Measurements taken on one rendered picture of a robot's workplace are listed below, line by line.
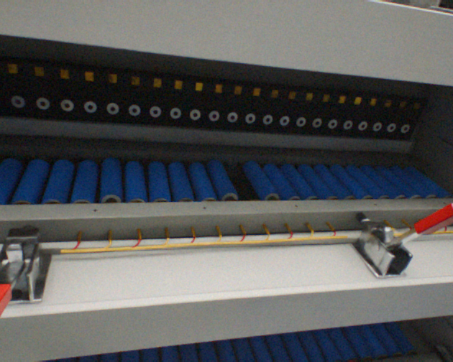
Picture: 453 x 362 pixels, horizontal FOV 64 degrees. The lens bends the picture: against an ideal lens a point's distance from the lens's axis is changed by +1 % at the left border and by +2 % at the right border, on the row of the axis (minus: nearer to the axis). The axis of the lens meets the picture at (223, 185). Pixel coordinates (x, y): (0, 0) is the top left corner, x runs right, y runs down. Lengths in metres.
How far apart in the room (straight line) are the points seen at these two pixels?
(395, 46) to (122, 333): 0.26
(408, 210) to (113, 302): 0.27
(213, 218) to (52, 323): 0.13
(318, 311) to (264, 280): 0.05
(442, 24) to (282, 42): 0.11
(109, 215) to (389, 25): 0.23
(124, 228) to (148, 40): 0.13
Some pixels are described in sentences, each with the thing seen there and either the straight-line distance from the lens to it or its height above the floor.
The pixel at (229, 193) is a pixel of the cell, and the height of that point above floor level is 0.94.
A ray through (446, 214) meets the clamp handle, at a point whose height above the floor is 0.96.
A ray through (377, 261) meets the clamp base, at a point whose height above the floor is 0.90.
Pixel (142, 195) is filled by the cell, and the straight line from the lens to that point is 0.30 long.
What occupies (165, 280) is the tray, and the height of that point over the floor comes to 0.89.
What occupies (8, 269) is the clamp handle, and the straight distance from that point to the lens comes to 0.24.
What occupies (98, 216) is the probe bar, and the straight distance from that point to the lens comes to 0.27.
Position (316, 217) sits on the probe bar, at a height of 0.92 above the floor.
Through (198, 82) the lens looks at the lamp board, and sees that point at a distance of 0.37.
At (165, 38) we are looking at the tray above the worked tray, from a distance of 0.22.
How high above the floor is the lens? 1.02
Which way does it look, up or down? 13 degrees down
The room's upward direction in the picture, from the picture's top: 5 degrees clockwise
